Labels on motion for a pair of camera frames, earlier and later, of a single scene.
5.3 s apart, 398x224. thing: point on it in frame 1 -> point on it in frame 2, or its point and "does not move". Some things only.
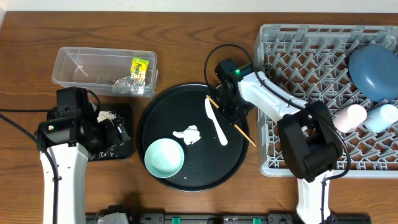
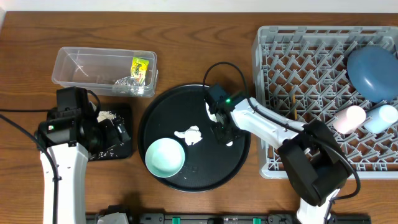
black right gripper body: [236, 109] -> [225, 135]
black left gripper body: [112, 133] does not move
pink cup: [350, 118] does not move
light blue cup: [381, 117] does not move
